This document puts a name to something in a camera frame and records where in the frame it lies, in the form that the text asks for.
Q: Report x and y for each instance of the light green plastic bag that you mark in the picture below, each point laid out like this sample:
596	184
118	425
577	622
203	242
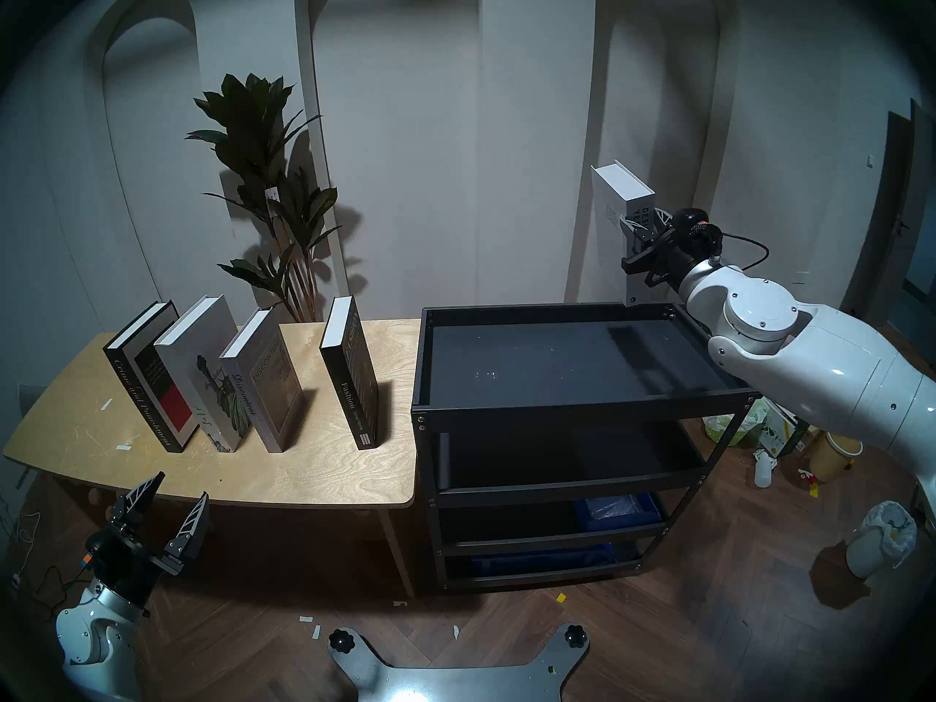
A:
731	426

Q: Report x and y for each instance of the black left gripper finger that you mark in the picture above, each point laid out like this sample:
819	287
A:
189	529
136	504

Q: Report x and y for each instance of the tall dark green plant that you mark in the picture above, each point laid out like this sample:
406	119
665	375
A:
248	123

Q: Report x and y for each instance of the grey Statue of Liberty book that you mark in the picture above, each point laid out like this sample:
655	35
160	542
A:
197	357

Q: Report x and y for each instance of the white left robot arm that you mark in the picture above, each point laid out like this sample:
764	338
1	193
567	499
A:
91	635

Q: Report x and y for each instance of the grey Discontent book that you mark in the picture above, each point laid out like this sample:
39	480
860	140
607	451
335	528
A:
267	386

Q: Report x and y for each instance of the black base knob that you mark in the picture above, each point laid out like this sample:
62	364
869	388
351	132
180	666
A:
576	635
341	640

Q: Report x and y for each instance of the green and white carton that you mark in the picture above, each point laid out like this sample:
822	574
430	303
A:
779	433

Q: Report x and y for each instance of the white spray bottle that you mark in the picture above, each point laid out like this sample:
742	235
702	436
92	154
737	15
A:
763	472

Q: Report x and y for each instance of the black Fashion book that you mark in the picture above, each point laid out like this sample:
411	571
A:
355	371

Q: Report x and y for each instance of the dark grey door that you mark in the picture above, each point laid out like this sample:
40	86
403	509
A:
896	218

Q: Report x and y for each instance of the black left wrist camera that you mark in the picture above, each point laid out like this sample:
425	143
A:
93	548

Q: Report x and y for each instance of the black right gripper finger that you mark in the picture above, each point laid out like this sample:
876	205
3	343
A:
660	219
635	234

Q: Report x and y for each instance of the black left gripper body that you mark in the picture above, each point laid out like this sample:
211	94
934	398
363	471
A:
124	563

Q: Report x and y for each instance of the small red yellow item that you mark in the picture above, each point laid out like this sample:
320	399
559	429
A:
808	481

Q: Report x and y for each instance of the white bin with bag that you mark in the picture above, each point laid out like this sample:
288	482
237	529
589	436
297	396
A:
881	536

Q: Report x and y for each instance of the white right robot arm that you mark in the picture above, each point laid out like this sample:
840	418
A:
826	364

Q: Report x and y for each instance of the black three-tier shelf cart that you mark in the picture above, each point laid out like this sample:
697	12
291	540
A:
556	364

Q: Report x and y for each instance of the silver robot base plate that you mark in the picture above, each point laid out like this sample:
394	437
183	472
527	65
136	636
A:
453	682

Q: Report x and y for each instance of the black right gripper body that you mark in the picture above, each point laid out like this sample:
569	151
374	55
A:
658	259

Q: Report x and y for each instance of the light wooden table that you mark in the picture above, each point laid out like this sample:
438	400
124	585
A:
329	474

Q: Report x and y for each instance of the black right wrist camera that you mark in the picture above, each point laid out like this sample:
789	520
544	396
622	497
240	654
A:
695	229

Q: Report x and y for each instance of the black Crime and Punishment book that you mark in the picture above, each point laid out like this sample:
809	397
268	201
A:
146	386

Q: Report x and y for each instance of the beige round bucket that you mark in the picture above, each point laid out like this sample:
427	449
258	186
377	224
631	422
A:
833	459

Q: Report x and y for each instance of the white Design Hotels Yearbook book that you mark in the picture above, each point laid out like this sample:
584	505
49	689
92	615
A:
610	196

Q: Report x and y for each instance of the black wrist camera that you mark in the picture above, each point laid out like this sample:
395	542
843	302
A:
695	229
93	548

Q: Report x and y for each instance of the blue plastic bin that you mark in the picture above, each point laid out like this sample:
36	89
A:
618	510

